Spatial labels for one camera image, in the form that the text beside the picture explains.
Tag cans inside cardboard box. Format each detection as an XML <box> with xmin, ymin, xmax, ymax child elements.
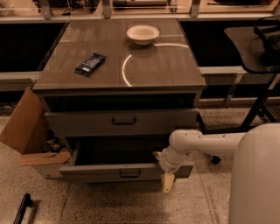
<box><xmin>42</xmin><ymin>139</ymin><xmax>61</xmax><ymax>152</ymax></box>

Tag black folding side table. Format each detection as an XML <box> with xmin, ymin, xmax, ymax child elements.
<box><xmin>224</xmin><ymin>16</ymin><xmax>280</xmax><ymax>132</ymax></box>

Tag grey top drawer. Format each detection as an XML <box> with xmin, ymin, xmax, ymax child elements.
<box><xmin>45</xmin><ymin>108</ymin><xmax>198</xmax><ymax>137</ymax></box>

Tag dark blue snack packet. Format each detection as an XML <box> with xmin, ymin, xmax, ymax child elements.
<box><xmin>74</xmin><ymin>53</ymin><xmax>107</xmax><ymax>76</ymax></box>

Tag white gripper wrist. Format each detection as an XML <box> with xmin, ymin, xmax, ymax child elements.
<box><xmin>152</xmin><ymin>146</ymin><xmax>186</xmax><ymax>193</ymax></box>

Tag black bar on floor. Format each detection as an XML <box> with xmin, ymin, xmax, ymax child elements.
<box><xmin>13</xmin><ymin>193</ymin><xmax>33</xmax><ymax>224</ymax></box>

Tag grey drawer cabinet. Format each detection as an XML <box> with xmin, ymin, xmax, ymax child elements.
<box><xmin>31</xmin><ymin>18</ymin><xmax>207</xmax><ymax>141</ymax></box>

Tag open cardboard box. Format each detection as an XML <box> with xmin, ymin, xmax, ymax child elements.
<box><xmin>0</xmin><ymin>87</ymin><xmax>71</xmax><ymax>179</ymax></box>

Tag white bowl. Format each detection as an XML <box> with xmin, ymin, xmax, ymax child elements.
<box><xmin>127</xmin><ymin>25</ymin><xmax>159</xmax><ymax>46</ymax></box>

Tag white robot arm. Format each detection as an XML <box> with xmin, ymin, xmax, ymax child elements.
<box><xmin>153</xmin><ymin>123</ymin><xmax>280</xmax><ymax>224</ymax></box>

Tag grey drawer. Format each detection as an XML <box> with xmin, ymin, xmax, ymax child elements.
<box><xmin>45</xmin><ymin>108</ymin><xmax>198</xmax><ymax>137</ymax></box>
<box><xmin>59</xmin><ymin>136</ymin><xmax>194</xmax><ymax>184</ymax></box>

